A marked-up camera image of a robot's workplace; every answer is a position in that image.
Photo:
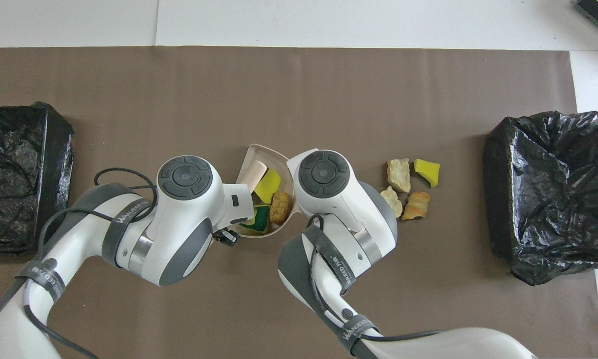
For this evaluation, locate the orange striped rock piece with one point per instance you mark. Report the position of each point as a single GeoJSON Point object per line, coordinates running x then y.
{"type": "Point", "coordinates": [416, 206]}

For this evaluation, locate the pink plastic dustpan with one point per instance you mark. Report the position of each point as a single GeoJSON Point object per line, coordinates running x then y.
{"type": "Point", "coordinates": [251, 152]}

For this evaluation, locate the brown paper table mat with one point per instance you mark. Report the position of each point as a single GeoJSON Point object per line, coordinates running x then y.
{"type": "Point", "coordinates": [299, 89]}

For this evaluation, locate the beige hand brush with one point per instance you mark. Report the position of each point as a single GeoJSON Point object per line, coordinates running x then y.
{"type": "Point", "coordinates": [253, 175]}

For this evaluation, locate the yellow and green sponge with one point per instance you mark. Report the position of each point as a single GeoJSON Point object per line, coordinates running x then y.
{"type": "Point", "coordinates": [259, 219]}

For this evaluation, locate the yellow sponge piece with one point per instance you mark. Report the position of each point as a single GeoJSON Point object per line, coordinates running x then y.
{"type": "Point", "coordinates": [427, 172]}
{"type": "Point", "coordinates": [268, 186]}

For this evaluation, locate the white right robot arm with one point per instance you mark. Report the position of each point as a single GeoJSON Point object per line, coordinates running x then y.
{"type": "Point", "coordinates": [339, 199]}

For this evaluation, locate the rounded beige rock piece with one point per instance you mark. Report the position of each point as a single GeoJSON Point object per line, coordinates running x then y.
{"type": "Point", "coordinates": [391, 202]}

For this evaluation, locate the crumpled black bag bin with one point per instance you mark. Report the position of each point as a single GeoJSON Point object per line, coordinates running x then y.
{"type": "Point", "coordinates": [553, 199]}

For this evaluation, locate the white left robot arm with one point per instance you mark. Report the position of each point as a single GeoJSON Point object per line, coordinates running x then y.
{"type": "Point", "coordinates": [179, 219]}

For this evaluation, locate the long beige rock piece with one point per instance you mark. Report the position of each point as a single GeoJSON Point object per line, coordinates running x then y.
{"type": "Point", "coordinates": [398, 175]}

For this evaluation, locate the brown cork-like piece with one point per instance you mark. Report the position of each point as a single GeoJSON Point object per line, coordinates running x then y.
{"type": "Point", "coordinates": [280, 208]}

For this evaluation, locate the boxy black bag bin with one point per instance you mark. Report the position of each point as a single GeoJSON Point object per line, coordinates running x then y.
{"type": "Point", "coordinates": [15, 174]}

